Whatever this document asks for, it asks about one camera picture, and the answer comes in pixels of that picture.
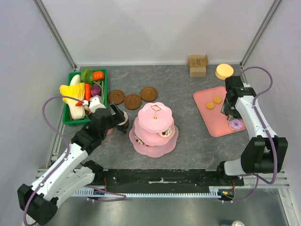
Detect purple cable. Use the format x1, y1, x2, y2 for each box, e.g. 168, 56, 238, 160
216, 66, 279, 203
22, 95, 127, 226

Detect toy pumpkin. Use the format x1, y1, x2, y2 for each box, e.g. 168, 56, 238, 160
93, 71, 105, 81

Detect toy green beans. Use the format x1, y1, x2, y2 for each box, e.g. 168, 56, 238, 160
93, 80, 104, 104

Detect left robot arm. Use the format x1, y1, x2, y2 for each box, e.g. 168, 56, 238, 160
17, 96, 129, 226

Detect pink mug white inside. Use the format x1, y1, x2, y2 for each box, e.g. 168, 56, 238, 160
105, 128, 114, 135

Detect round biscuit top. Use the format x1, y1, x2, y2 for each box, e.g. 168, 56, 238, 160
214, 96, 222, 104

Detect white chocolate drizzle donut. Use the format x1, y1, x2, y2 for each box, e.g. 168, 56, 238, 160
159, 126, 174, 138

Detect purple donut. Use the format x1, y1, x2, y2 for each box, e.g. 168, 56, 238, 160
229, 119, 243, 131

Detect pink three-tier cake stand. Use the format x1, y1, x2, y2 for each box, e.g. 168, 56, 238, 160
129, 102, 179, 158

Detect toy white radish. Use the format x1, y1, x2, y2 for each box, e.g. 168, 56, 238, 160
69, 74, 81, 86

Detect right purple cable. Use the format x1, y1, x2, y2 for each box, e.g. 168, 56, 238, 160
216, 66, 279, 203

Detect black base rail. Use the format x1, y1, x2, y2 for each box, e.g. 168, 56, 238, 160
92, 169, 245, 187

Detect cardboard box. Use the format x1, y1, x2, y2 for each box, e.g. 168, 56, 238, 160
188, 55, 208, 78

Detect toy green leaf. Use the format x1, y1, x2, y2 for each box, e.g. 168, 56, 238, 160
80, 68, 93, 83

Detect pink dessert tray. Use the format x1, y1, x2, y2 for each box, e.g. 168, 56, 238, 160
193, 86, 246, 137

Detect toy napa cabbage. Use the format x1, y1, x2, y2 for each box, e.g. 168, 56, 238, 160
59, 82, 85, 120

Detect green vegetable crate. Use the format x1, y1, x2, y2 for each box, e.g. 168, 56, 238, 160
63, 69, 108, 126

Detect brown saucer right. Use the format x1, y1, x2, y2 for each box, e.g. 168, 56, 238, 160
140, 87, 158, 102

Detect toy purple onion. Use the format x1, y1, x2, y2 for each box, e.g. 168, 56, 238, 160
91, 85, 102, 97

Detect round biscuit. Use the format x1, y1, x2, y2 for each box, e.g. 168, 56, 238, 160
206, 102, 214, 110
214, 96, 222, 104

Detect brown saucer left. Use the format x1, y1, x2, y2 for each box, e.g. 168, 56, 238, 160
108, 89, 125, 105

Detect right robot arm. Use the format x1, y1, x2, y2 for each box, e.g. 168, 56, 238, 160
215, 76, 288, 186

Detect brown saucer middle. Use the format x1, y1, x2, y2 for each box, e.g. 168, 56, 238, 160
124, 94, 142, 110

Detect round biscuit left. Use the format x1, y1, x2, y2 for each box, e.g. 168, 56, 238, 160
206, 102, 214, 110

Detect black mug white inside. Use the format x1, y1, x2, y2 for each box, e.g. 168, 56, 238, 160
116, 111, 129, 134

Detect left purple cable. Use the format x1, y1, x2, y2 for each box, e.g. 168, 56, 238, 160
22, 95, 127, 226

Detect brown saucer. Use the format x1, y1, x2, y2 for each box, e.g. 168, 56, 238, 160
108, 89, 125, 105
124, 94, 142, 110
140, 87, 158, 102

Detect chocolate cake slice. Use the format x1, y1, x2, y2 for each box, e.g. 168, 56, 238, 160
135, 135, 144, 145

